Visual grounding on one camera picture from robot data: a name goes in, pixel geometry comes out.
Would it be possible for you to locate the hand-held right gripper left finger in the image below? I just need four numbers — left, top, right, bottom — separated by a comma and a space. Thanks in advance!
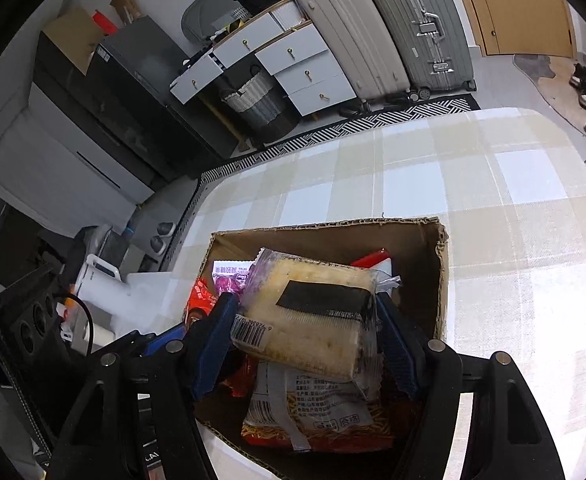
48, 292, 242, 480

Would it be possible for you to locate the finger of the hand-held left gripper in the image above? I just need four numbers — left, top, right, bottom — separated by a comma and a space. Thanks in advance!
122, 323, 188, 359

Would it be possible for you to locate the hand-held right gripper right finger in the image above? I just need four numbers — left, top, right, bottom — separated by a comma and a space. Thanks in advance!
374, 292, 567, 480

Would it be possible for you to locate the red chip bag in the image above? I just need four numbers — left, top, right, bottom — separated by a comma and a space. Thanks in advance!
221, 357, 255, 397

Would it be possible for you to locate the red cookie packet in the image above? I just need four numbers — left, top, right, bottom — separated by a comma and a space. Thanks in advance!
187, 277, 220, 327

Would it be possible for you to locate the purple candy bag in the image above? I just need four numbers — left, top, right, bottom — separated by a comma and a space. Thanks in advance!
212, 260, 254, 297

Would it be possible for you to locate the yellow cake packet black label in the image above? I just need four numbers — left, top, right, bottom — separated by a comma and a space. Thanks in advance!
230, 247, 402, 401

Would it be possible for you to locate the brown cardboard box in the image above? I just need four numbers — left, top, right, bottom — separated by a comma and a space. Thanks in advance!
183, 216, 450, 480

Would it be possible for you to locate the red white noodle snack packet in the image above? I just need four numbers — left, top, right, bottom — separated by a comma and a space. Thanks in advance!
242, 360, 397, 454
350, 249, 394, 274

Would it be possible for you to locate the white kettle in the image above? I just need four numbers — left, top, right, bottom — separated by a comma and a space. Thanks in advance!
75, 254, 132, 312

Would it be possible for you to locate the pair of grey slippers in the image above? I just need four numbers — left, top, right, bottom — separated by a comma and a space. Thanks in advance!
150, 220, 177, 254

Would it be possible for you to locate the black power strip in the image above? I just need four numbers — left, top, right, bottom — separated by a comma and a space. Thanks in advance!
2, 289, 60, 357

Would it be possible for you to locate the black white patterned rug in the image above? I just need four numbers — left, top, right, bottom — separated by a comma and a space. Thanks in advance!
200, 94, 482, 182

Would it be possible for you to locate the black refrigerator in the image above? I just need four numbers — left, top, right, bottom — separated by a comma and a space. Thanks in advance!
87, 15, 240, 182

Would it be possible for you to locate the white grey woven basket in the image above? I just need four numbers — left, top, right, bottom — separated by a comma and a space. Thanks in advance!
220, 65, 300, 144

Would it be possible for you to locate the white drawer desk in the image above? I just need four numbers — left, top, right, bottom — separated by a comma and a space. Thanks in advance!
169, 0, 359, 122

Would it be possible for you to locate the brown door mat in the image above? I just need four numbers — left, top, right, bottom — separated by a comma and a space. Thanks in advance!
513, 54, 586, 137

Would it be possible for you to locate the flat brown cardboard sheet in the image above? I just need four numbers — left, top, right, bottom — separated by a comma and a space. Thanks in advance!
42, 7, 106, 74

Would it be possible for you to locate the beige suitcase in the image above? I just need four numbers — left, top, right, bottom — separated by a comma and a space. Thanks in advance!
293, 0, 412, 102

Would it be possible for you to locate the grey plastic lid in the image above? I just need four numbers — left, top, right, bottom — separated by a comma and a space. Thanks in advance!
182, 0, 260, 42

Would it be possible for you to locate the silver suitcase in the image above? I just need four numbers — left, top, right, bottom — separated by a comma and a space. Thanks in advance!
360, 0, 477, 99

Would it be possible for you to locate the wooden door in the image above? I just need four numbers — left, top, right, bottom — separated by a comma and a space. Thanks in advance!
446, 0, 575, 59

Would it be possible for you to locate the black cable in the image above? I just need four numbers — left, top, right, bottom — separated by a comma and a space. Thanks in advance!
64, 292, 94, 357

